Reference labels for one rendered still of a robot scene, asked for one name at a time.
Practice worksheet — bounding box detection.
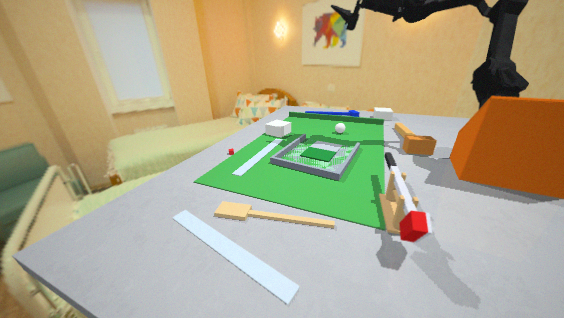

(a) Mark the white cube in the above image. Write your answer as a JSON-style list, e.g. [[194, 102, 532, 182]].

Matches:
[[373, 107, 393, 120], [265, 120, 291, 138]]

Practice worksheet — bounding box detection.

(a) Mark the green flat mat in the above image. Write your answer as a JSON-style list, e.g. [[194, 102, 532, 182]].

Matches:
[[193, 116, 386, 231]]

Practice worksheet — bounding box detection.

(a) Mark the blue putter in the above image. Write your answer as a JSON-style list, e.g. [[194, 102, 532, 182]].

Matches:
[[305, 110, 360, 117]]

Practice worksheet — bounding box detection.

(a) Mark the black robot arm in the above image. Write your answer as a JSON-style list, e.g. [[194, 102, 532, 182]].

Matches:
[[379, 0, 529, 108]]

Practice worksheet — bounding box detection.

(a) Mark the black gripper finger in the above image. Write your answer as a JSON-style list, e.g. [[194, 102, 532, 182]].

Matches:
[[331, 5, 351, 25]]

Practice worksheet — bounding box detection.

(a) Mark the white golf ball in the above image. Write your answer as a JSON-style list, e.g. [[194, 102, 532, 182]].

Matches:
[[335, 123, 345, 133]]

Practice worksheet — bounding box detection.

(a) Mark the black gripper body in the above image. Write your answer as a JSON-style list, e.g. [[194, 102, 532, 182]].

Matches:
[[346, 0, 384, 31]]

